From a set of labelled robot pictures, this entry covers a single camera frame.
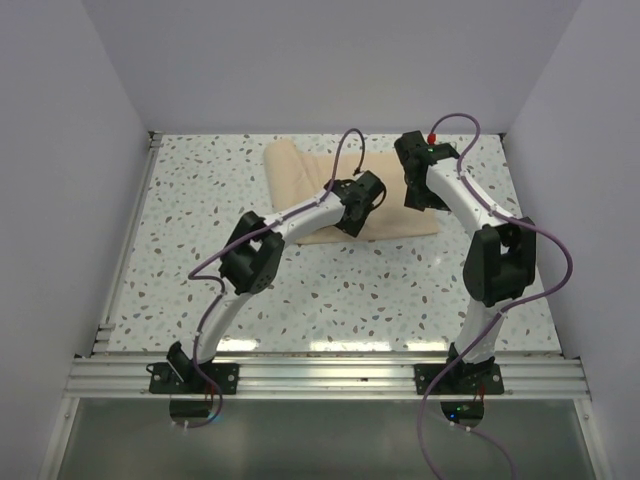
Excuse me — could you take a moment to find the beige cloth wrap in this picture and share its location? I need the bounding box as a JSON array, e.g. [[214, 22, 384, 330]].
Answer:
[[263, 138, 439, 241]]

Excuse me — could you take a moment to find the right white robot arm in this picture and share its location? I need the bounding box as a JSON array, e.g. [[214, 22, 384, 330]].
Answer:
[[394, 131, 536, 394]]

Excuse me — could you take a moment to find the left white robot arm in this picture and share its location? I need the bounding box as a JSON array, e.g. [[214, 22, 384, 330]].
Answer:
[[167, 171, 387, 393]]

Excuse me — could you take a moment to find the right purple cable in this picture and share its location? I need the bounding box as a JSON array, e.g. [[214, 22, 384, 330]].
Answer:
[[417, 112, 574, 480]]

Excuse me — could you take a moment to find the purple cable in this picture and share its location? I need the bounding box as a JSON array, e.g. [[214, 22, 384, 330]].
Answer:
[[417, 112, 574, 480], [169, 127, 367, 429]]

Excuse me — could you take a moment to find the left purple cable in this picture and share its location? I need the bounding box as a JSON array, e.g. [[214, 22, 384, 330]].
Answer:
[[169, 127, 367, 429]]

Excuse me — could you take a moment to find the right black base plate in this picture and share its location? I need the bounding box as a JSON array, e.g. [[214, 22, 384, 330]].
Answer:
[[413, 364, 505, 396]]

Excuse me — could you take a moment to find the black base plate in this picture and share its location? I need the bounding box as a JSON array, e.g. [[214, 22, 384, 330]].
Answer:
[[413, 364, 505, 396], [146, 362, 240, 395]]

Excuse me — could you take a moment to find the aluminium left side rail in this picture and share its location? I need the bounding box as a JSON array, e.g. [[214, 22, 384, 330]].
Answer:
[[90, 131, 164, 356]]

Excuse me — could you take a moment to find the aluminium rail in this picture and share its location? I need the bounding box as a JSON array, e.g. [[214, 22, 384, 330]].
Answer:
[[90, 131, 164, 356], [63, 352, 590, 400]]

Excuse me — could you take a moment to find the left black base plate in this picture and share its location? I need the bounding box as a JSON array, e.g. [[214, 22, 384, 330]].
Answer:
[[146, 362, 240, 395]]

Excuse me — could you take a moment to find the aluminium front rail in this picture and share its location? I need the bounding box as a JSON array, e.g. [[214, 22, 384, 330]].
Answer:
[[63, 352, 590, 400]]

